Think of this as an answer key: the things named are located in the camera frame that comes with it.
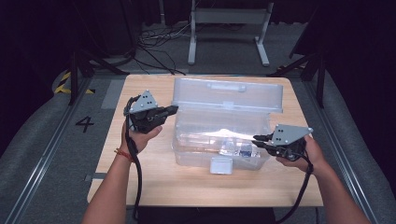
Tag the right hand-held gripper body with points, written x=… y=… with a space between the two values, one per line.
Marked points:
x=288 y=135

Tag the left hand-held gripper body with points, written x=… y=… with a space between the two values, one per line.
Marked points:
x=144 y=104

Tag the translucent white plastic bag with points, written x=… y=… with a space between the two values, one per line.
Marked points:
x=224 y=134

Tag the clear plastic storage box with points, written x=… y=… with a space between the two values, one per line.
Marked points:
x=218 y=102

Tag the person's left hand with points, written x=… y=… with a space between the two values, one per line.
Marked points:
x=137 y=141

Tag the person's right hand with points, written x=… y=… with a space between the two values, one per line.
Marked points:
x=313 y=157

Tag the small blue packet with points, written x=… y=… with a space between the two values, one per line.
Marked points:
x=246 y=150

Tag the small clear packet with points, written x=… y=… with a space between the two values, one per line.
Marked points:
x=229 y=147

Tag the black metal stand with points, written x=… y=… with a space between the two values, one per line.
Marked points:
x=314 y=68
x=79 y=67

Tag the person's dark clothing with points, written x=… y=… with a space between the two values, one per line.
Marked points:
x=205 y=216

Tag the white metal stand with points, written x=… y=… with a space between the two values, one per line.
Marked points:
x=229 y=17

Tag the grey metal floor rail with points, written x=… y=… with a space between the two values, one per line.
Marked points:
x=46 y=149
x=339 y=149

